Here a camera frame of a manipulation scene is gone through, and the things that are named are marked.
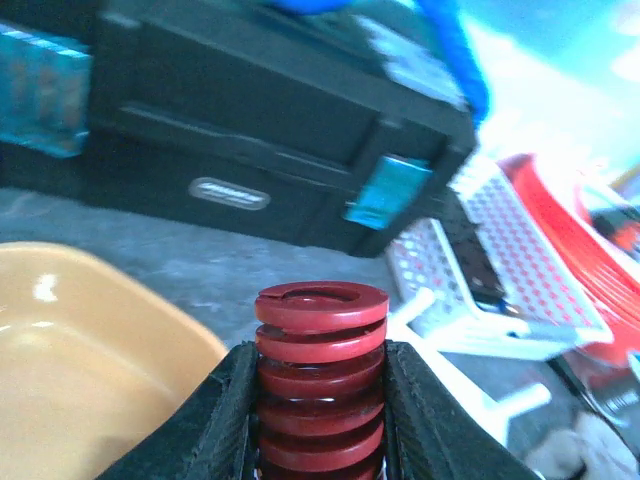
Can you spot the orange plastic tray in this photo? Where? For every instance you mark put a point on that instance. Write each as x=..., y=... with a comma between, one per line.
x=92, y=362

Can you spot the white plastic basket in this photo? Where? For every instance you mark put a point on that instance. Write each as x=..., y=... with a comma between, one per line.
x=499, y=287

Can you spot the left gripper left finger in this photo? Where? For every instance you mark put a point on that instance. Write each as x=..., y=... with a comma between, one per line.
x=211, y=436

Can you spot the red large spring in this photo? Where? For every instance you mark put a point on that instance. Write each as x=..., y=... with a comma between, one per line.
x=321, y=360

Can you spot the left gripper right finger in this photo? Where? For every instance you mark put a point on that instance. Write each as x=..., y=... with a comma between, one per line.
x=428, y=435

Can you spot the red filament spool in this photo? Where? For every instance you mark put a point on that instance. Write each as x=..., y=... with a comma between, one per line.
x=552, y=198

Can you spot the black tool box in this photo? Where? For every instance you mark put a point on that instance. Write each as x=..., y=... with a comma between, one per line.
x=336, y=130

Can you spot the beige work glove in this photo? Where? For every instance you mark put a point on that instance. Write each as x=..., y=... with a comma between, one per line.
x=591, y=449

